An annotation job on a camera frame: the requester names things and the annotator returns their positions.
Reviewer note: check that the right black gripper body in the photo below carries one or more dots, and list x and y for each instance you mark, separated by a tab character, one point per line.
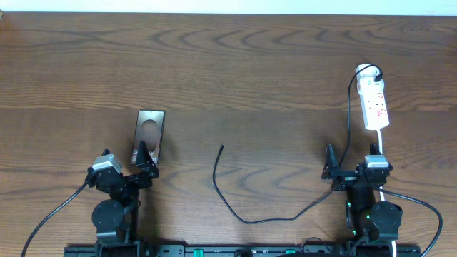
345	180

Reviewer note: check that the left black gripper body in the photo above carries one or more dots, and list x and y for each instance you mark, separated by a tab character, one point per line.
137	184

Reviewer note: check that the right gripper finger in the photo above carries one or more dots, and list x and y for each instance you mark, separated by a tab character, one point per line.
374	150
330	169

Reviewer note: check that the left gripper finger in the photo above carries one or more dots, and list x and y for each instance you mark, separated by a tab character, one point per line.
143	160
106	152

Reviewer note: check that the Galaxy smartphone with brown screen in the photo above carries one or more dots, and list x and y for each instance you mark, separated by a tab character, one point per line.
149	128

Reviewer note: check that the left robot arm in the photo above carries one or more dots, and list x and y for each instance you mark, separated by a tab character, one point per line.
116	219

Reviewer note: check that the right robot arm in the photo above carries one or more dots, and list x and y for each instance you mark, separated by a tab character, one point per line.
373	221

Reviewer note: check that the white power strip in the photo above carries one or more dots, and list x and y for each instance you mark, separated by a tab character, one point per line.
370	86

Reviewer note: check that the black mounting rail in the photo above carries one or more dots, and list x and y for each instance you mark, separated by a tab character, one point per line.
174	250

